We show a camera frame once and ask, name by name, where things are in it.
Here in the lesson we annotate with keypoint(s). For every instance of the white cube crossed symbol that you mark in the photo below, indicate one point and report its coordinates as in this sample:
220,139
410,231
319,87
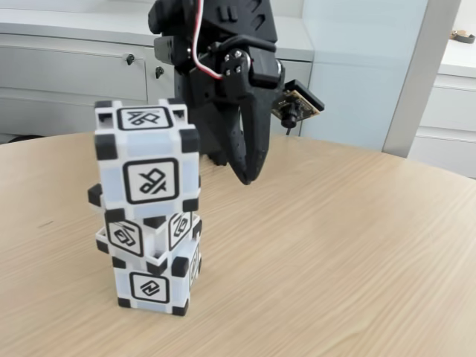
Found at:
148,182

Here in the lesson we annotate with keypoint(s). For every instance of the white cube nested diamond symbol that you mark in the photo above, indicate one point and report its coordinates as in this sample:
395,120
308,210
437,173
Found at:
124,238

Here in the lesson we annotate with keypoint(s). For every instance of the black cabinet key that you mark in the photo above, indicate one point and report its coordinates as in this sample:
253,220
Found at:
159,72
129,59

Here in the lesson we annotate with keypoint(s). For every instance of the long white cabinet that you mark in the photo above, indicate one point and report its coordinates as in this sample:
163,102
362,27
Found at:
74,74

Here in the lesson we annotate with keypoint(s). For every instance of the white cube zigzag symbol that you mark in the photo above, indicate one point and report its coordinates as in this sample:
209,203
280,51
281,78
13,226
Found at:
148,288

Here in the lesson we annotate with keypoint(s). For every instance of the white drawer cabinet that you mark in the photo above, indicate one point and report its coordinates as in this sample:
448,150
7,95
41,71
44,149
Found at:
453,111

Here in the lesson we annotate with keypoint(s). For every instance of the brown green band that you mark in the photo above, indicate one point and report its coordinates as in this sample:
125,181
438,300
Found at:
463,36

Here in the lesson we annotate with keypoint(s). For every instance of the camera module on black bracket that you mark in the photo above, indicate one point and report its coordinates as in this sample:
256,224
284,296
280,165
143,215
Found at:
297,106

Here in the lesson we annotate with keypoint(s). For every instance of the grey metal frame post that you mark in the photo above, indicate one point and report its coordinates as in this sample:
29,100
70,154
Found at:
421,74

